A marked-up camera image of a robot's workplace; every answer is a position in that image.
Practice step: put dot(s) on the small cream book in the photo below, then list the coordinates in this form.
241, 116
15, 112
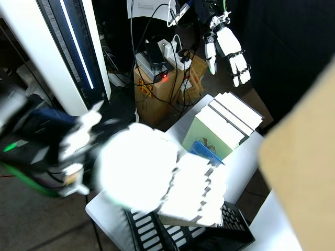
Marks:
175, 220

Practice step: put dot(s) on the small brown box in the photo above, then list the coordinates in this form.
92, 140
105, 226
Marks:
196, 78

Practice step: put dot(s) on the cream paged book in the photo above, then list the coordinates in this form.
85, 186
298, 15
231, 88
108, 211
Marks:
239, 111

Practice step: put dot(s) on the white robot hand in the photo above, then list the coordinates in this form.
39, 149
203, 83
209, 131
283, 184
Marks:
227, 41
141, 167

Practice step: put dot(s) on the black cover white book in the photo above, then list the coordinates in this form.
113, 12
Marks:
231, 118

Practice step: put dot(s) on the dark spine book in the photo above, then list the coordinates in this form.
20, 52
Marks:
243, 107

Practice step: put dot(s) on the white plug charger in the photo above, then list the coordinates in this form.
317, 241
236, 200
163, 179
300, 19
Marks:
170, 49

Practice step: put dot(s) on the blurred tan board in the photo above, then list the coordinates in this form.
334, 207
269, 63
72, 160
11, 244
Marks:
301, 170

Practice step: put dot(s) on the white column with light strip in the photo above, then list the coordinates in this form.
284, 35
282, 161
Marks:
34, 52

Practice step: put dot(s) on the white curved panel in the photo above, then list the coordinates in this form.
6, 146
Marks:
146, 10

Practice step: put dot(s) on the large cardboard box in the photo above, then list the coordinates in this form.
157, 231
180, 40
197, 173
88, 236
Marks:
157, 104

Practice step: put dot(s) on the white power strip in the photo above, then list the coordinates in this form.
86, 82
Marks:
171, 60

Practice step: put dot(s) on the silver usb adapter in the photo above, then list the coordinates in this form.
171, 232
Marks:
176, 15

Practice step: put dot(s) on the black plastic file tray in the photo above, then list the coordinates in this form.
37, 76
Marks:
230, 240

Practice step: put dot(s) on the black plug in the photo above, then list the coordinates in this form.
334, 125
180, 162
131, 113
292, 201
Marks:
184, 56

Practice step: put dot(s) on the black base with white rim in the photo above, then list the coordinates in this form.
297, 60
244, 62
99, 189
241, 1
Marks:
123, 109

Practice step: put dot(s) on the black power adapter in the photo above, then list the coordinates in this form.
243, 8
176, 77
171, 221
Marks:
154, 55

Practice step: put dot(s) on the clear plastic bag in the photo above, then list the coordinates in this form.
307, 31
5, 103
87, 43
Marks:
31, 83

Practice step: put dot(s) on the black curtain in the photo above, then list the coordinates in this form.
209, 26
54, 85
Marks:
288, 52

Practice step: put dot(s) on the white hardcover book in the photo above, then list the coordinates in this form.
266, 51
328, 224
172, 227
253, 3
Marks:
235, 114

